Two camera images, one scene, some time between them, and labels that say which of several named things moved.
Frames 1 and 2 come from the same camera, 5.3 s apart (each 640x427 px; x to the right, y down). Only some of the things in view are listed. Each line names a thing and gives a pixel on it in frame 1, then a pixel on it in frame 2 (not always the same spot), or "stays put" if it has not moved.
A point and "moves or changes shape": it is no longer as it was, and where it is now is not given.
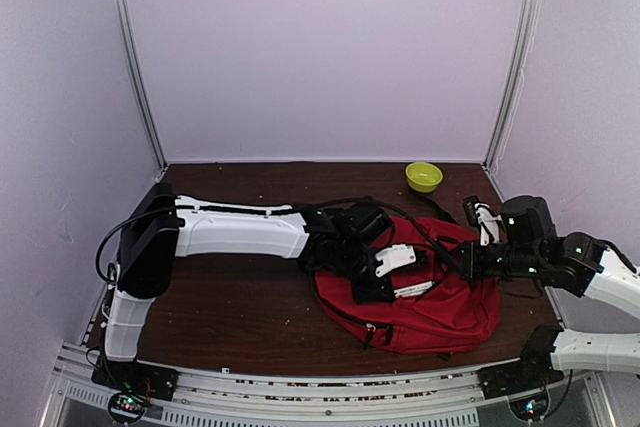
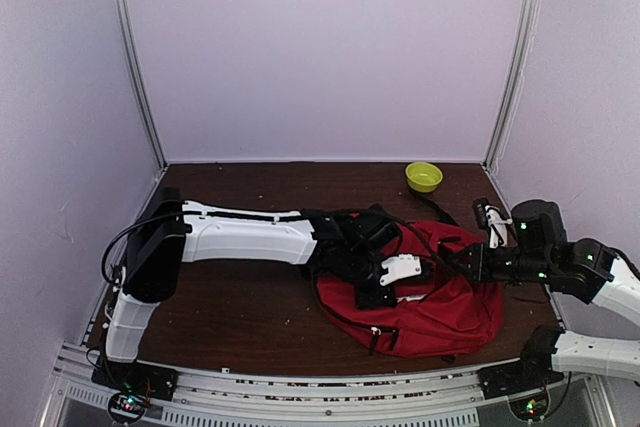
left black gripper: [375, 293] stays put
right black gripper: [471, 269] stays put
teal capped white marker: [413, 290] moves or changes shape
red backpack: [461, 313] stays put
